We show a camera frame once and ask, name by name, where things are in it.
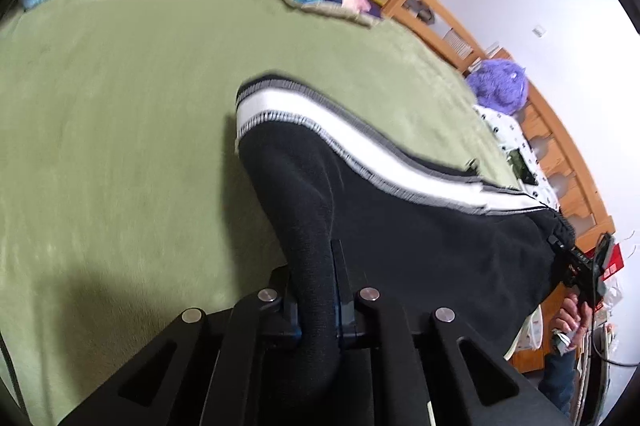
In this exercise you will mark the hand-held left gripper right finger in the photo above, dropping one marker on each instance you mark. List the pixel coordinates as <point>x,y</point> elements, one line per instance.
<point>346,301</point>

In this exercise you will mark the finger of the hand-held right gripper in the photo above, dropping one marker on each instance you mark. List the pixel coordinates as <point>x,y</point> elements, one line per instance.
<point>556,243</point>

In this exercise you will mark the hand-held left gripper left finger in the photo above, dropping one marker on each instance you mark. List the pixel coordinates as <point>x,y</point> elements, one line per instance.
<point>277,306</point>

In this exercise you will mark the black pants with white stripe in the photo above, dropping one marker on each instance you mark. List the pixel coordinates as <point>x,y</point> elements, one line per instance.
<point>400,246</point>

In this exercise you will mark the person's right forearm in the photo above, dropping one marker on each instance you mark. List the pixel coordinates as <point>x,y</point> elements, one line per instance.
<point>557,381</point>

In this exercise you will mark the person's right hand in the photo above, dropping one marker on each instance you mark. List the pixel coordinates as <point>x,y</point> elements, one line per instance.
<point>570,321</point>

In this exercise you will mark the red box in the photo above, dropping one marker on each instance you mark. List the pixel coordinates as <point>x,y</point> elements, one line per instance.
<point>614,263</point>

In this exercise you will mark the white flower print pillow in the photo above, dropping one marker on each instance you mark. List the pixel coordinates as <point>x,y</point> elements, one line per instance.
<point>520,146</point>

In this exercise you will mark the purple plush toy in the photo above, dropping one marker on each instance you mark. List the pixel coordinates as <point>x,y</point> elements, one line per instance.
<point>500,83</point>

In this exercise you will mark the green plush blanket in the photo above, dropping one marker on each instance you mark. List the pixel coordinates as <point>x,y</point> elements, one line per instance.
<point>125,131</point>

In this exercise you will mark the wooden bed frame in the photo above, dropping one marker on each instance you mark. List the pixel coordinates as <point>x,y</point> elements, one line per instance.
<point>565,146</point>

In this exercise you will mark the small white wall switch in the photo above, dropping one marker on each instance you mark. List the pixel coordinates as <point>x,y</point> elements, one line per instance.
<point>538,31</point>

